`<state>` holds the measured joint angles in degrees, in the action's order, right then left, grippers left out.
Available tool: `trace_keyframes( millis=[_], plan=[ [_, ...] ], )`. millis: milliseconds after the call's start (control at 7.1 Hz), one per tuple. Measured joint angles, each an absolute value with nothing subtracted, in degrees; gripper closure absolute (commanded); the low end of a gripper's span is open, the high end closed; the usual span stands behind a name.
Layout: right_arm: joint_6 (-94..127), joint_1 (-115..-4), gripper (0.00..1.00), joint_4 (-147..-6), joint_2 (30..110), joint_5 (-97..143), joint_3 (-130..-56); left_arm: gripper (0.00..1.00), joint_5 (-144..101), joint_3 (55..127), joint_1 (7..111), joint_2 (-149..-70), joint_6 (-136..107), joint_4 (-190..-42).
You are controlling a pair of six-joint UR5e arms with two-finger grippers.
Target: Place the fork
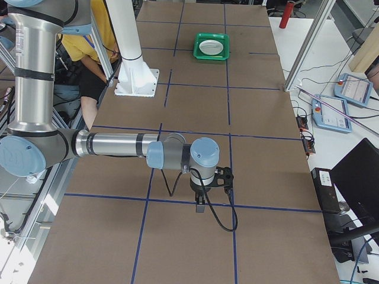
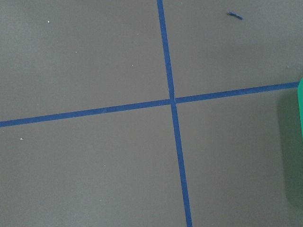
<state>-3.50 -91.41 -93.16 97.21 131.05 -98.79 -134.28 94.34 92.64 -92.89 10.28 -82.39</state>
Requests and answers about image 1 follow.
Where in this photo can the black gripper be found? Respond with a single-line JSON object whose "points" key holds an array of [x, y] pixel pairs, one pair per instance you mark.
{"points": [[199, 188]]}

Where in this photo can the white plastic fork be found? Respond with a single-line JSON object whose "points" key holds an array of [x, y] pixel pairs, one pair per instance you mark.
{"points": [[211, 48]]}

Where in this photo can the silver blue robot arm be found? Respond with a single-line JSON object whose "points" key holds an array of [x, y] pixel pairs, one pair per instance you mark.
{"points": [[33, 143]]}

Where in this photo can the brown paper table cover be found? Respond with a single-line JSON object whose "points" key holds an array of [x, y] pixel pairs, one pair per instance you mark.
{"points": [[239, 205]]}

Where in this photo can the orange electronics board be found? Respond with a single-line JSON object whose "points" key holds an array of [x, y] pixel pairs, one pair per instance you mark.
{"points": [[302, 123], [308, 144]]}

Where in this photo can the black computer box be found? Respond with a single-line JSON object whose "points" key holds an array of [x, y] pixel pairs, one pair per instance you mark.
{"points": [[325, 190]]}

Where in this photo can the near blue teach pendant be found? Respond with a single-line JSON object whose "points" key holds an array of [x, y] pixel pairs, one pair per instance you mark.
{"points": [[326, 118]]}

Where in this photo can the blue teach pendant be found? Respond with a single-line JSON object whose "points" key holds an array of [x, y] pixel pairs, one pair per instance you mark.
{"points": [[353, 89], [326, 118]]}

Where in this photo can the white round plate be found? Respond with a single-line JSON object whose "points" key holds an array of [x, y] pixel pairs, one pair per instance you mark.
{"points": [[211, 42]]}

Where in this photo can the long metal rod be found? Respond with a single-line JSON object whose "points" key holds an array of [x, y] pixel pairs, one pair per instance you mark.
{"points": [[338, 111]]}

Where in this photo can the green plastic tray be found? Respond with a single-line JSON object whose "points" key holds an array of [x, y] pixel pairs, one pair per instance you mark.
{"points": [[223, 38]]}

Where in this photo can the black monitor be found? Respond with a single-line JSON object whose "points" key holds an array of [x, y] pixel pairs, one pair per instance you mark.
{"points": [[356, 178]]}

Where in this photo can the far blue teach pendant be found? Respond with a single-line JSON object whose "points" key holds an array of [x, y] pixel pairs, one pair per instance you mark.
{"points": [[353, 89]]}

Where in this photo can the person in yellow shirt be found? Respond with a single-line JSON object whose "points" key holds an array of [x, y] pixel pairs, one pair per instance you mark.
{"points": [[81, 48]]}

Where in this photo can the red cylinder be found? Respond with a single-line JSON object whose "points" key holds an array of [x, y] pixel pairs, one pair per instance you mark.
{"points": [[286, 14]]}

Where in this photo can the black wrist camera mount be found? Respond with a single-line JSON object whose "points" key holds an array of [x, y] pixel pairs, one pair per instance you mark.
{"points": [[224, 177]]}

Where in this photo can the aluminium frame post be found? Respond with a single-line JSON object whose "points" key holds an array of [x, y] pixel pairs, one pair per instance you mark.
{"points": [[317, 24]]}

